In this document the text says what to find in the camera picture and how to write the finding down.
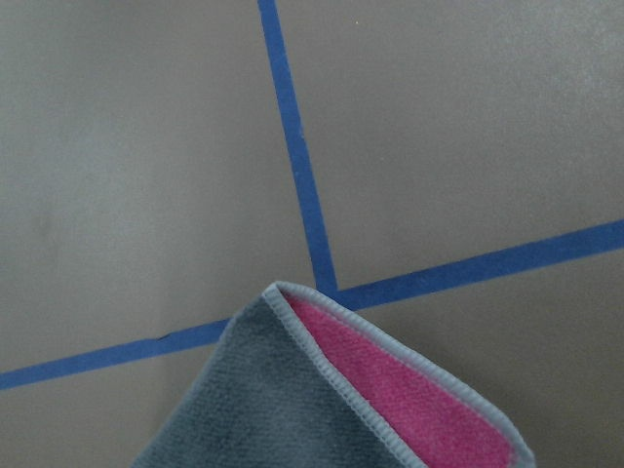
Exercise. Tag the pink and grey towel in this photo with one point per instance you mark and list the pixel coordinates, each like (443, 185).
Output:
(297, 380)

